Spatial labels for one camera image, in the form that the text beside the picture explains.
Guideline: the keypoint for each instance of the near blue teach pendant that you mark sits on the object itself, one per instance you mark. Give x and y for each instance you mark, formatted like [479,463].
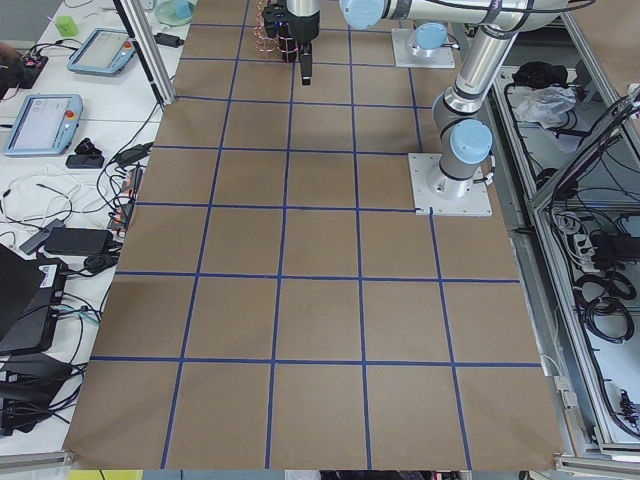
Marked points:
[45,125]

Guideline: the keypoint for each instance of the black laptop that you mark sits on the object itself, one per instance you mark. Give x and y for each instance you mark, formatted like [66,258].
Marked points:
[30,291]

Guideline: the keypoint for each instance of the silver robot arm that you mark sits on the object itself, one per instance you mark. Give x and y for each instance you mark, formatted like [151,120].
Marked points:
[466,141]
[428,39]

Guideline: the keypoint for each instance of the copper wire wine rack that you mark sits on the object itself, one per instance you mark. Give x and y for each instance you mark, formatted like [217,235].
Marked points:
[266,47]

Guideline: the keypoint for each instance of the far blue teach pendant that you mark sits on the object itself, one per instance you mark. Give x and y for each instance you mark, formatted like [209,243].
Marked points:
[104,53]

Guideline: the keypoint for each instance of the dark bottle in rack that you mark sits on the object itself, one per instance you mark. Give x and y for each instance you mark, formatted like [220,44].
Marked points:
[287,46]

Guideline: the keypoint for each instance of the aluminium frame post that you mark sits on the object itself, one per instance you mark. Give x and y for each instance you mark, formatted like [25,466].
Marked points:
[139,30]

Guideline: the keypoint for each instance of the black power brick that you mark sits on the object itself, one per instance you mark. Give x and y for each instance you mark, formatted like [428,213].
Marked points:
[78,241]

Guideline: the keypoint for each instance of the green glass plate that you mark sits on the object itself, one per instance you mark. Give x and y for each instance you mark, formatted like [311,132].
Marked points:
[165,14]

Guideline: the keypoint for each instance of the blue teach pendant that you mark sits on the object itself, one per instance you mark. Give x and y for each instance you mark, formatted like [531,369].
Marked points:
[104,53]
[45,125]

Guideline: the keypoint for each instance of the small black power adapter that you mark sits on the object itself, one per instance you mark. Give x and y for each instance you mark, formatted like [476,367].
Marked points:
[168,40]

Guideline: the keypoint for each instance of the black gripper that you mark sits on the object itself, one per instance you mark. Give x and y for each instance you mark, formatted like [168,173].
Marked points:
[306,31]

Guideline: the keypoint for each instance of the green block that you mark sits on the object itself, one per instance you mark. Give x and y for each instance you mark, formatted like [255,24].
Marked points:
[66,26]

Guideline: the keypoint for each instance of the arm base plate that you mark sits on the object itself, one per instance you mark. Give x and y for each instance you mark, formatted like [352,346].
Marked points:
[442,60]
[436,194]

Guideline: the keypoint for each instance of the white crumpled cloth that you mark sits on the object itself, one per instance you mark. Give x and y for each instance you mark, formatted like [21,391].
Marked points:
[548,107]

